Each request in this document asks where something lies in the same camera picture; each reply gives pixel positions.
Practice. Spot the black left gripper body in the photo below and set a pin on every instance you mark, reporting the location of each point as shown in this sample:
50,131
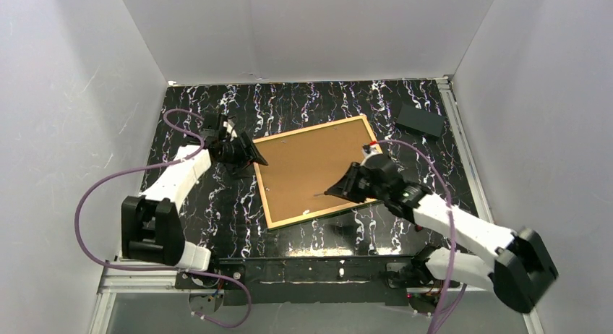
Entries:
234,149

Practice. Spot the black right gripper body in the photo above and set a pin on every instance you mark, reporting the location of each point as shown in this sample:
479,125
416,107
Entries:
355,182

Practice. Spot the green wooden photo frame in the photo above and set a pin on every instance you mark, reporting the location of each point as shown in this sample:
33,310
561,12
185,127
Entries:
307,161

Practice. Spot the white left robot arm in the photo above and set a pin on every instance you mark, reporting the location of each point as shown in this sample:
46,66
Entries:
151,230

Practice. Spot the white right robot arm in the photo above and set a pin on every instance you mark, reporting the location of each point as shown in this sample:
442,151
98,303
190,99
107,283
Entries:
514,265

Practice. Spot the black rectangular box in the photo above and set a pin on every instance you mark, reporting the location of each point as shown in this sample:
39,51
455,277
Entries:
417,121

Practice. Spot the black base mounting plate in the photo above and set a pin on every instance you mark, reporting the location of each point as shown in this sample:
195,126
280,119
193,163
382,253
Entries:
309,280

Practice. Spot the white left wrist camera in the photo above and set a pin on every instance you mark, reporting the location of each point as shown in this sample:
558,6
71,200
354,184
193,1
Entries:
229,132

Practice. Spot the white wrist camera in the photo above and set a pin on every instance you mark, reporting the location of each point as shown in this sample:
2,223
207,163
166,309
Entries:
229,132
370,150

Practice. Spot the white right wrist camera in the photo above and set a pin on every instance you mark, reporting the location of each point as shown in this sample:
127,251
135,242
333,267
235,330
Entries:
370,150

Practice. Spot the aluminium rail frame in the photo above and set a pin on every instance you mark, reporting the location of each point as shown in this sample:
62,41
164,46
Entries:
227,214

